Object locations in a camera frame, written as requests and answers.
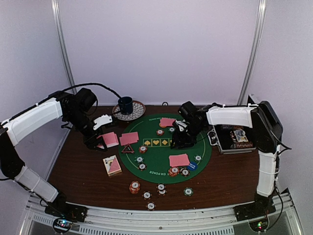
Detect round green poker mat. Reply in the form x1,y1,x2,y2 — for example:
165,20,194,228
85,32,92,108
118,114,212,184

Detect red five chip stack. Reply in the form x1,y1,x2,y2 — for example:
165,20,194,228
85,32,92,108
129,181,140,194

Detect blue small blind button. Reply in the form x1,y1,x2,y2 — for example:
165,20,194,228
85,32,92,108
187,162,198,171

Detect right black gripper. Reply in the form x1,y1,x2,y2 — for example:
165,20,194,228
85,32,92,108
171,122,205,149

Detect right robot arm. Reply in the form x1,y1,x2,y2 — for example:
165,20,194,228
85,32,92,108
170,101,291,216

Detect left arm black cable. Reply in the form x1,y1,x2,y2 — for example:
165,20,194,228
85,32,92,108
58,82,123,101

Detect aluminium poker chip case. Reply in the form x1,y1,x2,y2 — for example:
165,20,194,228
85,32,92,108
207,94,260,155

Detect red-backed card deck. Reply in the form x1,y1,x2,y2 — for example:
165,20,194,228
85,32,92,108
98,132,119,148

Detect right aluminium frame post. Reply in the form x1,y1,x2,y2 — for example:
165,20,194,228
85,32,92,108
237,0,267,105

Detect left aluminium frame post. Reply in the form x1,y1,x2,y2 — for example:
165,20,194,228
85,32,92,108
51,0,75,87

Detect red five chips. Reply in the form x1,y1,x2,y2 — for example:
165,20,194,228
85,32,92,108
156,129,164,136
139,146,148,153
168,167,179,177

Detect green twenty chips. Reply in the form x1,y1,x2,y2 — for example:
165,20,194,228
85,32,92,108
168,127,175,133

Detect dark blue mug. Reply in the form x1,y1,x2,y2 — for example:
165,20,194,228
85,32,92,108
118,96,133,115

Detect card box under deck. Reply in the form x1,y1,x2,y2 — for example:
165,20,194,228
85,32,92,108
103,155,122,176

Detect dealt red-backed card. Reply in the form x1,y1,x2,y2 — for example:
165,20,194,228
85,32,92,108
119,136,138,146

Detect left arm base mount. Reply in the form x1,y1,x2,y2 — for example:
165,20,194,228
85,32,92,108
45,203,88,222

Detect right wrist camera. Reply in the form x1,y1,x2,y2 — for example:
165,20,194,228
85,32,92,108
172,100,203,134

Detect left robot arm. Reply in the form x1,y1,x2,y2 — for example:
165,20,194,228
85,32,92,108
0,88,112,217

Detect hundred chips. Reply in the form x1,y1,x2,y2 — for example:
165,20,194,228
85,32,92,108
180,167,190,177

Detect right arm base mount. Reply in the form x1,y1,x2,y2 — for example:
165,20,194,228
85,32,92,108
234,203,276,221

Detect aluminium frame post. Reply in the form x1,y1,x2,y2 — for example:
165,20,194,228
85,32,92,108
237,0,267,105
51,0,75,87

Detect hundred chip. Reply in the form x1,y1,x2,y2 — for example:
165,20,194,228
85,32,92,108
146,202,156,211
157,189,167,195
142,191,152,200
156,184,166,191
138,163,147,171

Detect patterned ceramic saucer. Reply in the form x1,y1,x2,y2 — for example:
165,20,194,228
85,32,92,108
112,100,146,121

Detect green twenty chip stack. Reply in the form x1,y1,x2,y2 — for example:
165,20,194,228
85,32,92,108
183,187,194,196

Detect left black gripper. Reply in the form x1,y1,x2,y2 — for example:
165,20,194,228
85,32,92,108
65,109,108,151

